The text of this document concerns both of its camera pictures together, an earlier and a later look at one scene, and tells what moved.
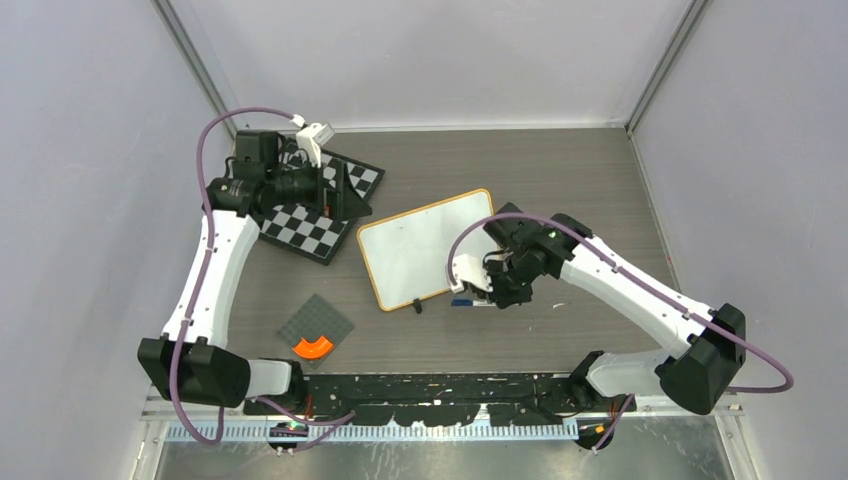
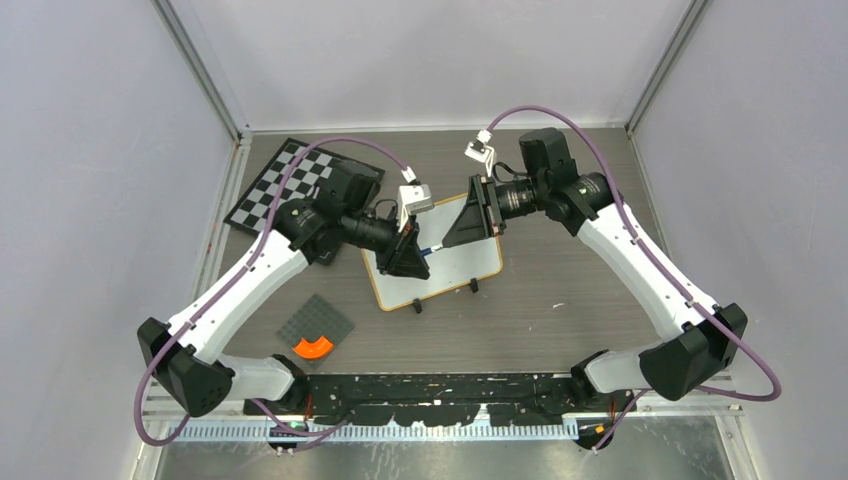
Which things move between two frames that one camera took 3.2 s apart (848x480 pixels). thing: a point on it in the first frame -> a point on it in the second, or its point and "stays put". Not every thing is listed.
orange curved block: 313,350 stays put
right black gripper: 501,295 -> 481,216
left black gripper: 350,204 -> 405,259
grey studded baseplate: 314,320 stays put
